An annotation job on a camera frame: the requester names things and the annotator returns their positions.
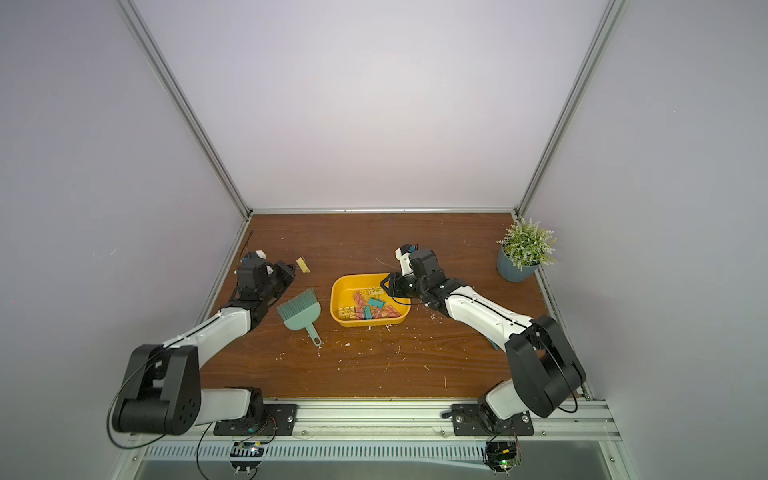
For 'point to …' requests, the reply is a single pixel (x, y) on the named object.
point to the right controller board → (502, 456)
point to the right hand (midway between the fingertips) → (384, 278)
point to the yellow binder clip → (303, 265)
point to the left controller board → (247, 456)
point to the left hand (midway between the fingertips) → (301, 262)
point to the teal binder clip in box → (376, 302)
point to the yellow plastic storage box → (361, 300)
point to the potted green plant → (525, 246)
